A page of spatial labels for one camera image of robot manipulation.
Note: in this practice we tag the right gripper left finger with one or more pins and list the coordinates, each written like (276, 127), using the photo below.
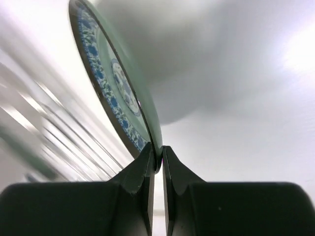
(121, 206)

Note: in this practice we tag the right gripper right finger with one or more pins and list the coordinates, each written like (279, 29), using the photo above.
(194, 207)

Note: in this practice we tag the blue patterned green plate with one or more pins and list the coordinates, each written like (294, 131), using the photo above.
(116, 79)

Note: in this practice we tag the metal wire dish rack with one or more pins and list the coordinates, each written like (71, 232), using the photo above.
(45, 128)

